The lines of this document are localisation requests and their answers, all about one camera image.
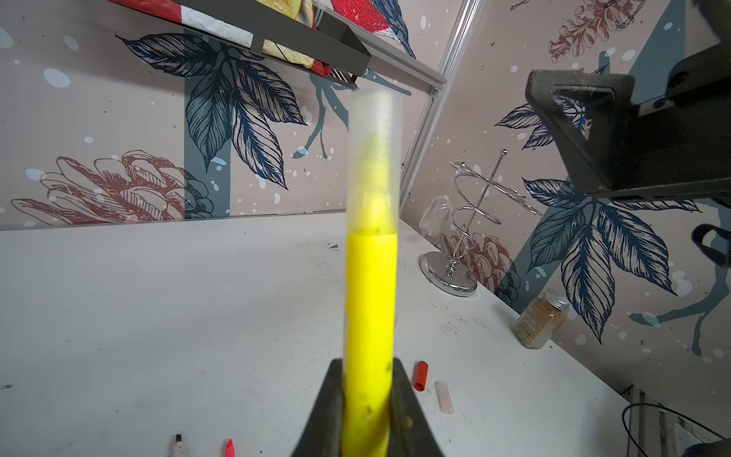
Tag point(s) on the aluminium frame crossbar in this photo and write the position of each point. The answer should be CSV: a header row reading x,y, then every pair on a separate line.
x,y
380,27

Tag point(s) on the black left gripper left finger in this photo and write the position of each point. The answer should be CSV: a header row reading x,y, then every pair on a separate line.
x,y
322,433

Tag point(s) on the glass spice jar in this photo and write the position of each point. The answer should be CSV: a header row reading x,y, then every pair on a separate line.
x,y
540,319

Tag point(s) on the pale pink pen cap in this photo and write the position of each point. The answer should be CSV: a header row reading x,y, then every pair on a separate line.
x,y
444,397

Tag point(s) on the clear translucent pen cap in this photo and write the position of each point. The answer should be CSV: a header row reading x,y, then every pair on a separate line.
x,y
373,175

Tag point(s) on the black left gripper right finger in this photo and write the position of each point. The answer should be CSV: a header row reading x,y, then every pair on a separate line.
x,y
410,435

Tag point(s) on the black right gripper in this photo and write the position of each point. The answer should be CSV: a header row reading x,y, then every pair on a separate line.
x,y
614,148

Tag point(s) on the yellow highlighter pen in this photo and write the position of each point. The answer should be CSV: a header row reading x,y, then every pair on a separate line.
x,y
371,277

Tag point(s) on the red cassava chips bag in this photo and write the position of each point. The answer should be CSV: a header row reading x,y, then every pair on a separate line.
x,y
301,11

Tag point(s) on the red pen cap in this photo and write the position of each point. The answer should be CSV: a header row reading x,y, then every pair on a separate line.
x,y
420,375

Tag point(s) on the white marker pen red end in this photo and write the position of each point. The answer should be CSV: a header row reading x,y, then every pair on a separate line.
x,y
178,448

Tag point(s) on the chrome spiral glass holder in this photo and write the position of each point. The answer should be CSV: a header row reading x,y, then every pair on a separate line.
x,y
447,269

